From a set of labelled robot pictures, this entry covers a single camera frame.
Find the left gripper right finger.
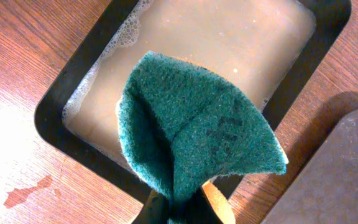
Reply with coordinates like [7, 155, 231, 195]
[188, 181, 236, 224]

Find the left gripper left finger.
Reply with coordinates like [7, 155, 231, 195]
[132, 190, 170, 224]

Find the green yellow sponge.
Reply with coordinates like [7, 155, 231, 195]
[117, 51, 288, 223]

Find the dark brown serving tray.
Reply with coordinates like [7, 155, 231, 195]
[263, 110, 358, 223]

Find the black soapy water tub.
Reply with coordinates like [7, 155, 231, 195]
[34, 1, 351, 202]

